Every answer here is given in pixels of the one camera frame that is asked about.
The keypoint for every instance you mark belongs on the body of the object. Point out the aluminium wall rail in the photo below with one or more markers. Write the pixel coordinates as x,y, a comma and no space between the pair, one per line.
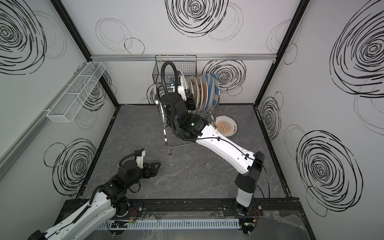
200,57

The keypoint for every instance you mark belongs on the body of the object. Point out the white slotted cable duct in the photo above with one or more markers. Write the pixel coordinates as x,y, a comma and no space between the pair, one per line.
193,224

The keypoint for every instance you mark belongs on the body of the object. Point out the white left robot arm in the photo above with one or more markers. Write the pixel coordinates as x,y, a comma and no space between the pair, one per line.
106,200

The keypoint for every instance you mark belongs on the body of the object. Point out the stainless steel dish rack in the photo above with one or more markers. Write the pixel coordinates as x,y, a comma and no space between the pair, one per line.
171,139

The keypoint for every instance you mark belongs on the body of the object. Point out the cream floral plate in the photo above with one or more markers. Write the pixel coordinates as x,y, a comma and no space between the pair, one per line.
197,95

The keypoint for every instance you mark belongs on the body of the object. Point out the large blue striped plate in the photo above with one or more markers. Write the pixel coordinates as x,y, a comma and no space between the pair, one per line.
216,90

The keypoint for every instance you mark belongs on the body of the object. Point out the small blue striped plate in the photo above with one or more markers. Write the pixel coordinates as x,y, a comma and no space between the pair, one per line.
211,91

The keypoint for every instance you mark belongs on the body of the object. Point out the green rim red ring plate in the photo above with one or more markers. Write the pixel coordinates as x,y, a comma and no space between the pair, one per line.
182,85

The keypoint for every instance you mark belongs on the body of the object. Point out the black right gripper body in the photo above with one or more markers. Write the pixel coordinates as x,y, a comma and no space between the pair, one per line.
186,98

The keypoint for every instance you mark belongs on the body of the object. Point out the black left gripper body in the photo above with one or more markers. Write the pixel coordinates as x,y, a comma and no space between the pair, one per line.
149,169

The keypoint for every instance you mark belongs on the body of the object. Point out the white wire wall shelf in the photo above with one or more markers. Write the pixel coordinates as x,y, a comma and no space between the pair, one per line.
83,91

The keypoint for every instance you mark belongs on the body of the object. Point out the sunburst plate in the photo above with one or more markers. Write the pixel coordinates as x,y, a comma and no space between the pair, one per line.
226,126
205,82

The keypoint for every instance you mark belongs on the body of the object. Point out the black wire wall basket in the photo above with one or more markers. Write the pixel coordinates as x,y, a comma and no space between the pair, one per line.
187,64

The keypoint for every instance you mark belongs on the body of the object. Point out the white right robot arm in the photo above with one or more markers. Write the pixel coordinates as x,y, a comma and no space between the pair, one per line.
194,128

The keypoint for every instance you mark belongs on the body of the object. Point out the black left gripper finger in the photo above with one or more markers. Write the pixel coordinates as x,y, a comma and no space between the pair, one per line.
152,167
150,173

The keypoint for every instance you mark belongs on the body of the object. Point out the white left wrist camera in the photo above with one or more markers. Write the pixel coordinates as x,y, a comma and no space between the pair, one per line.
140,159

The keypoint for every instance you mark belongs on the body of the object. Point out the red text green rim plate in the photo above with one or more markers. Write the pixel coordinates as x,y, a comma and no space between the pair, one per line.
200,88

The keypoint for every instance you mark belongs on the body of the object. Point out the white plate thin green line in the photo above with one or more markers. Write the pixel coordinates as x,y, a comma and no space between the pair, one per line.
190,87

